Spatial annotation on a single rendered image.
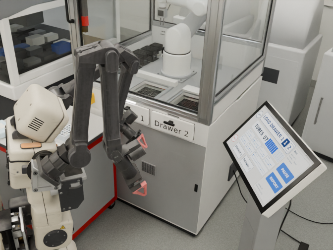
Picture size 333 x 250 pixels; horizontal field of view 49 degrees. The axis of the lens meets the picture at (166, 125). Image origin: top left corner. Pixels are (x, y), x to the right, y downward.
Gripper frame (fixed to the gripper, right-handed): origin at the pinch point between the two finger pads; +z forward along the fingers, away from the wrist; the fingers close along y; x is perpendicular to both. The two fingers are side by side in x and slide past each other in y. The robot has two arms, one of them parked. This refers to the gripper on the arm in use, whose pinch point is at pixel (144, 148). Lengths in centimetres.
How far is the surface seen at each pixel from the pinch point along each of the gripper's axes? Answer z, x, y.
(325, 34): 79, -338, 11
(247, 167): 37, 6, -48
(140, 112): -15.3, -27.0, 10.7
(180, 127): 7.7, -25.2, -5.9
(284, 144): 38, 0, -68
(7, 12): -118, -22, 25
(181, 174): 31.0, -22.4, 20.6
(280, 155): 40, 5, -65
